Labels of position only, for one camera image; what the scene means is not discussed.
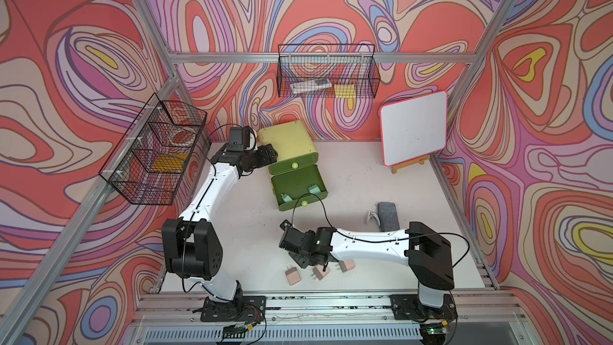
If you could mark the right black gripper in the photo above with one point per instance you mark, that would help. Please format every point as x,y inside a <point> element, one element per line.
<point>299,260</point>

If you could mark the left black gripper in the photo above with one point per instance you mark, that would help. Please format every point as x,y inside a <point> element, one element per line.
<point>262,156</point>

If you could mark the pink plug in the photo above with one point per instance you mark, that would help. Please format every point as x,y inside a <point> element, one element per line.
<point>293,276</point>
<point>320,272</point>
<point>346,265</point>

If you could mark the green drawer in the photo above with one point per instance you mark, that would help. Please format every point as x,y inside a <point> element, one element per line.
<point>295,184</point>
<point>288,164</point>

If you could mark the yellow green drawer cabinet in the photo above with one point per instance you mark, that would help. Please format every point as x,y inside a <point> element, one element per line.
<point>288,139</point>

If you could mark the green plug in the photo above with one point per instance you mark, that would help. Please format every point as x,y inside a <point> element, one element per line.
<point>286,198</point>
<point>314,189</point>

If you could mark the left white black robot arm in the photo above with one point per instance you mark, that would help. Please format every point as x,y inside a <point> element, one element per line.
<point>192,248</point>

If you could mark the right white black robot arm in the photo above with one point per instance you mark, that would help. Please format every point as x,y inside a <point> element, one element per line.
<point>427,253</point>

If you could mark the yellow block in left basket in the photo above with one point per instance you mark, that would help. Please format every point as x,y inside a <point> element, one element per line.
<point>168,163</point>

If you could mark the yellow block in basket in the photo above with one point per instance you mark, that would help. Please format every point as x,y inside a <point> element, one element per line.
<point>345,91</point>
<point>168,163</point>

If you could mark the grey felt eraser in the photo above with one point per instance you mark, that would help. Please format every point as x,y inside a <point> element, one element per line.
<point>387,217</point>

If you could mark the grey box in back basket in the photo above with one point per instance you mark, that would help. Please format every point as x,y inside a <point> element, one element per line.
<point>310,86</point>

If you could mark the wooden easel stand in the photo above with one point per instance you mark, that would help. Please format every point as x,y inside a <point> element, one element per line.
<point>416,161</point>

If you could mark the yellow block in back basket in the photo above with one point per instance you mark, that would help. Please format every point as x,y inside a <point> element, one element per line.
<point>345,91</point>

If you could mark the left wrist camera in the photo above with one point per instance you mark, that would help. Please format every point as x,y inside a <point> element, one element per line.
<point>241,139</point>

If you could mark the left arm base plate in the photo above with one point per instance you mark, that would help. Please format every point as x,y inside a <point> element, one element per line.
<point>249,309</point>

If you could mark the black wire basket left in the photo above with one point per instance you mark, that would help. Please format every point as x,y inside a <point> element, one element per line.
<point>161,127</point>

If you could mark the black wire basket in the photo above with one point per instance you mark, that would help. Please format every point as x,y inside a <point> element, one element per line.
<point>161,127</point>
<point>342,64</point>

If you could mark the black wire basket back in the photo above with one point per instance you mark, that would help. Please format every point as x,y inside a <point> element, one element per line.
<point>342,64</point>

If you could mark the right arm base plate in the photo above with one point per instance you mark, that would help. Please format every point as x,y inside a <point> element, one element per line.
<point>408,307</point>

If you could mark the white board pink frame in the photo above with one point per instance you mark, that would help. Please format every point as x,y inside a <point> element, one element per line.
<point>413,128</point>

